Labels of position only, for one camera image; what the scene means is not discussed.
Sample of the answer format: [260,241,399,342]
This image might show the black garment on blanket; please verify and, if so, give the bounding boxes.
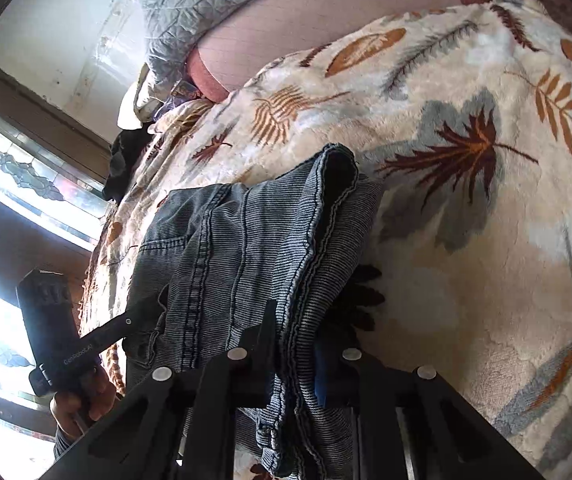
[102,122,152,203]

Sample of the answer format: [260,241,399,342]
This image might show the cream leaf-pattern blanket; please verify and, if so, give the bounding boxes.
[81,0,572,479]

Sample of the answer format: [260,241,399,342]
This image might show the cream pillow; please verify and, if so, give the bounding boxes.
[117,63,169,130]

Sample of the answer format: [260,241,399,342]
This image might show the left hand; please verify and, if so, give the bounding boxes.
[50,366,117,441]

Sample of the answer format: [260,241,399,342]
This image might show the grey denim pants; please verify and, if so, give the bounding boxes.
[122,144,380,479]

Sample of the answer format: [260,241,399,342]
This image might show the window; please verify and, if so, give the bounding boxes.
[0,117,107,479]

